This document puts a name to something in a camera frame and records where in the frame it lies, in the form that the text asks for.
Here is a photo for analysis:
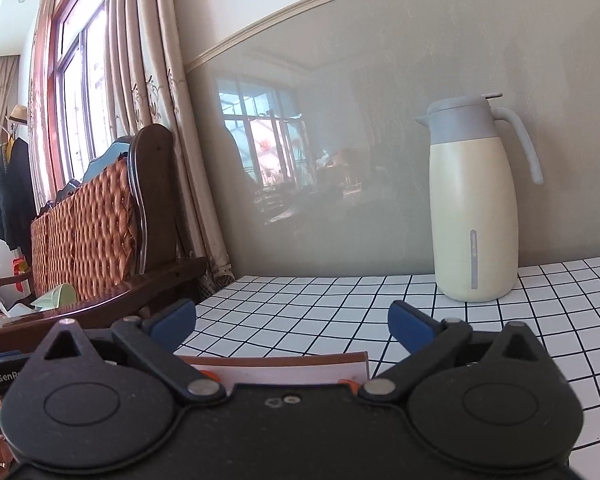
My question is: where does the blue padded chair back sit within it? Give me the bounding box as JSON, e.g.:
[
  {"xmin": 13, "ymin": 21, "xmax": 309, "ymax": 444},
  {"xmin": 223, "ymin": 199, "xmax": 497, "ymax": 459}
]
[{"xmin": 55, "ymin": 140, "xmax": 133, "ymax": 201}]

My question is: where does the dark hanging jacket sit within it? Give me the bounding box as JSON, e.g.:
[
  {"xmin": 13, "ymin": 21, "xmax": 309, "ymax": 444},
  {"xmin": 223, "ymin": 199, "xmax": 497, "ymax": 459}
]
[{"xmin": 0, "ymin": 136, "xmax": 36, "ymax": 251}]

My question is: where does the light green cup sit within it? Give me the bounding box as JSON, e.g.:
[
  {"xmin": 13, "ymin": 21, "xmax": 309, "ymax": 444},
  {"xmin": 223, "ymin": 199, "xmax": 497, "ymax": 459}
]
[{"xmin": 32, "ymin": 282, "xmax": 78, "ymax": 309}]

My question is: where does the red hanging ornament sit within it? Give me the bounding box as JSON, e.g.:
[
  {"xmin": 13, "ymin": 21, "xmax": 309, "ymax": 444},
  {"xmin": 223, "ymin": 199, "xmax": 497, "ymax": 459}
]
[{"xmin": 11, "ymin": 256, "xmax": 28, "ymax": 291}]

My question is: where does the pinkish beige curtain panel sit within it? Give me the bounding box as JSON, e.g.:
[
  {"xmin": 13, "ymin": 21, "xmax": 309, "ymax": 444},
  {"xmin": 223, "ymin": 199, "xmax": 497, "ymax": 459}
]
[{"xmin": 27, "ymin": 0, "xmax": 61, "ymax": 206}]

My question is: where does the brown cardboard box white inside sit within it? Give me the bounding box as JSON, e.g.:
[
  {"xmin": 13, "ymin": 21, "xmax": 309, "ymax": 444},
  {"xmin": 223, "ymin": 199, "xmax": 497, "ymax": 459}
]
[{"xmin": 174, "ymin": 351, "xmax": 371, "ymax": 396}]

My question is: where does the white black checked tablecloth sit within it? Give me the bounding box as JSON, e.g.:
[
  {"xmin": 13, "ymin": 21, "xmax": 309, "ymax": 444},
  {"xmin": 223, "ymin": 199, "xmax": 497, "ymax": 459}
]
[{"xmin": 172, "ymin": 252, "xmax": 600, "ymax": 476}]

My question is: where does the cream thermos jug grey lid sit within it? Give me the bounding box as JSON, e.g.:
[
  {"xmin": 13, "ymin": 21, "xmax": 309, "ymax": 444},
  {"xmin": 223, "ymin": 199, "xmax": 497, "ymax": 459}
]
[{"xmin": 414, "ymin": 92, "xmax": 544, "ymax": 303}]

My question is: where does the wooden chair orange woven back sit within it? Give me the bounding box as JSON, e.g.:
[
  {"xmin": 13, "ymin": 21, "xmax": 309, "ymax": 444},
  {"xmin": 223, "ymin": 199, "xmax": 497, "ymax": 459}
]
[{"xmin": 0, "ymin": 124, "xmax": 208, "ymax": 356}]

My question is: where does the beige patterned curtain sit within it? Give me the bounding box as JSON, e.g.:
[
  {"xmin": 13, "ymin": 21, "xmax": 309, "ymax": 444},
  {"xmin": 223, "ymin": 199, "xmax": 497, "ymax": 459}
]
[{"xmin": 102, "ymin": 0, "xmax": 236, "ymax": 288}]

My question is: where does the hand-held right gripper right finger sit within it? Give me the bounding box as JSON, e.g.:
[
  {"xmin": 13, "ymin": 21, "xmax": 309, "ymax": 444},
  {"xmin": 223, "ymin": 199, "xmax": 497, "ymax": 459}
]
[{"xmin": 357, "ymin": 301, "xmax": 561, "ymax": 402}]

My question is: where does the window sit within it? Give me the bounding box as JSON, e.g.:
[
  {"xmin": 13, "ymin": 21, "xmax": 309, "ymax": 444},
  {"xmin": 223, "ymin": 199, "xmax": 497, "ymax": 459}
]
[{"xmin": 47, "ymin": 0, "xmax": 113, "ymax": 186}]

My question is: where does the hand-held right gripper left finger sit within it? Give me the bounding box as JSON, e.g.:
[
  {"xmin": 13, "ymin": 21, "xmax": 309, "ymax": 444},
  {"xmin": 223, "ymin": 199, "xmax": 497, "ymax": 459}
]
[{"xmin": 30, "ymin": 299, "xmax": 226, "ymax": 403}]

